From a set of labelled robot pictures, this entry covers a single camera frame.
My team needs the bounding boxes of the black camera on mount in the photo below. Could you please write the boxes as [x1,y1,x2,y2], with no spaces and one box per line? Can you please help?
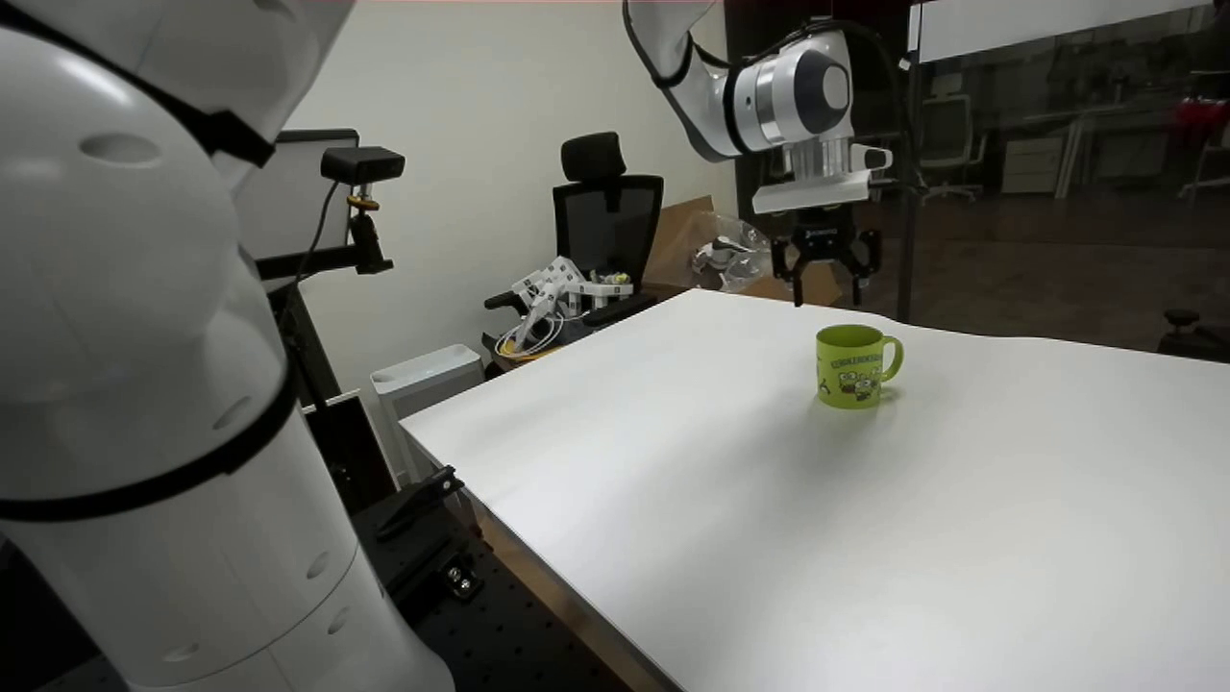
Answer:
[319,146,405,273]

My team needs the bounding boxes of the black office chair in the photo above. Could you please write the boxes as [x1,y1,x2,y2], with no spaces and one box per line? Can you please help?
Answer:
[555,129,665,347]

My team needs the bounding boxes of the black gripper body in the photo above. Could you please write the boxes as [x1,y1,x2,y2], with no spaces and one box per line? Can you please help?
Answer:
[773,209,882,277]

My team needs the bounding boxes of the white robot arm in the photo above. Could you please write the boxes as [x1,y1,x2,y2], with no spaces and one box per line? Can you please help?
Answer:
[0,0,453,692]

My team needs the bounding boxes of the black metal stand pole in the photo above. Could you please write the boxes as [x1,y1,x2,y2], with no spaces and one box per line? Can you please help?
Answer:
[895,0,927,318]

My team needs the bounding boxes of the green cartoon mug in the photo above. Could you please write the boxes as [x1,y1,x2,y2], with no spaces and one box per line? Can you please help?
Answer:
[814,324,902,411]

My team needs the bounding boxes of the cardboard box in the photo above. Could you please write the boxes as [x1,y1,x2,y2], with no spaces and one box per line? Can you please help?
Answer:
[642,197,793,300]

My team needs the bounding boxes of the white paper table cover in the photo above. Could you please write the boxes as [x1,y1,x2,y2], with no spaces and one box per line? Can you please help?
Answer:
[408,292,1230,692]

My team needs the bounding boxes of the white box on floor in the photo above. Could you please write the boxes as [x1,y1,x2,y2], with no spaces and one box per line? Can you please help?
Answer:
[369,341,483,420]

